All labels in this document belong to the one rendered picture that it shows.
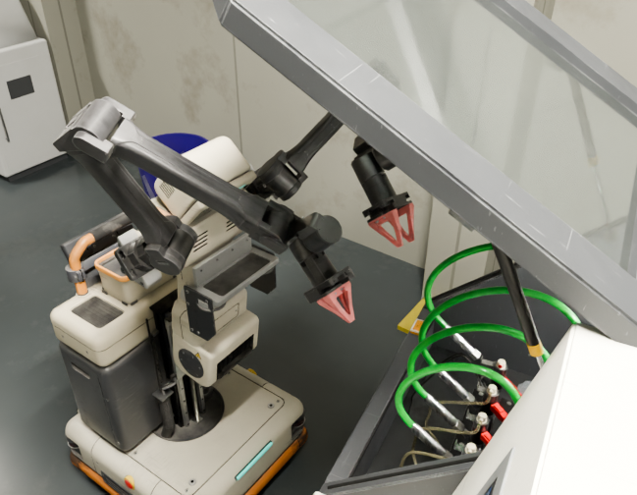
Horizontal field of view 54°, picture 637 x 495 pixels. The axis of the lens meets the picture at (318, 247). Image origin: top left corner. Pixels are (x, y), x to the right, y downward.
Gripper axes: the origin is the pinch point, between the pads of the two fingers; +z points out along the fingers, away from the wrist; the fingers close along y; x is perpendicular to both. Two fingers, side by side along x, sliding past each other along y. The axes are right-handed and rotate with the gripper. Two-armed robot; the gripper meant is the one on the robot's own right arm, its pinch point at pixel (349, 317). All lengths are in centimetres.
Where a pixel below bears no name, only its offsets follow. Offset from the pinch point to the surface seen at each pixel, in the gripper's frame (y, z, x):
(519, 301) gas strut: 48.0, 5.1, -11.7
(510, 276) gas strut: 49, 1, -12
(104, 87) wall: -292, -197, 149
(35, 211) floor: -297, -133, 62
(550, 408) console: 55, 13, -26
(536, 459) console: 56, 15, -33
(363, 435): -15.2, 24.4, -2.3
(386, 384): -18.8, 20.5, 13.1
